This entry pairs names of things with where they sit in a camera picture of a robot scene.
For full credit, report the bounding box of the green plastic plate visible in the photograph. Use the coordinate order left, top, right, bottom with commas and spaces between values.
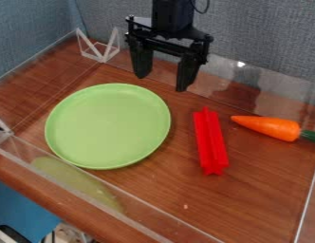
45, 84, 172, 170

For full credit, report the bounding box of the clear acrylic front barrier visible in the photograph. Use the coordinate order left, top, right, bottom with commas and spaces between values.
0, 119, 224, 243

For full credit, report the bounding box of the red star-shaped block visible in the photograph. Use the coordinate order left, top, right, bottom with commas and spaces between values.
193, 107, 229, 175

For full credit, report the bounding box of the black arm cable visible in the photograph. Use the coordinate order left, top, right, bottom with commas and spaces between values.
189, 0, 211, 15

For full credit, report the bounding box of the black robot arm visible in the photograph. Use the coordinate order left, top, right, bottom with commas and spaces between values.
125, 0, 213, 92

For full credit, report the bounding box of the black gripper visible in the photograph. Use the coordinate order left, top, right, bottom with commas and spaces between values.
126, 15, 213, 92

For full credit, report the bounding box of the clear acrylic corner bracket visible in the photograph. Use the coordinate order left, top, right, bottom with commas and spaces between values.
77, 28, 121, 64

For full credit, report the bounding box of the clear acrylic back barrier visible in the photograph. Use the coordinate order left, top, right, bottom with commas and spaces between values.
109, 28, 315, 131

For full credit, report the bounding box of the clear acrylic barrier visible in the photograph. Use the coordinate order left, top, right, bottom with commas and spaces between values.
109, 28, 315, 131
0, 119, 224, 243

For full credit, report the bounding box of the orange toy carrot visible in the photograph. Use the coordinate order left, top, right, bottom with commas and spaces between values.
231, 116, 315, 142

